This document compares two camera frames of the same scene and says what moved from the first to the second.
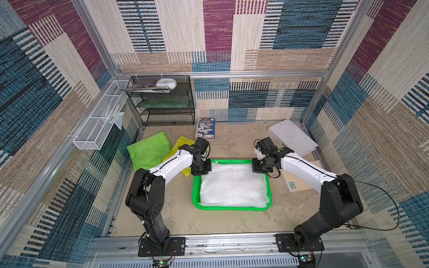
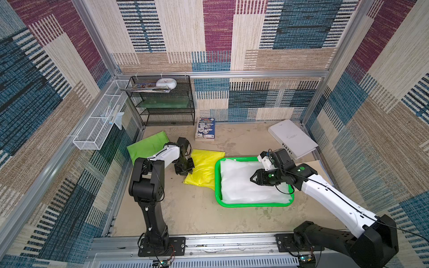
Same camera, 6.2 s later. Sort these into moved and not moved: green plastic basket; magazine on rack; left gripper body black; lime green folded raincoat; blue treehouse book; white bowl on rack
Moved: green plastic basket; left gripper body black
Not moved: white bowl on rack; magazine on rack; lime green folded raincoat; blue treehouse book
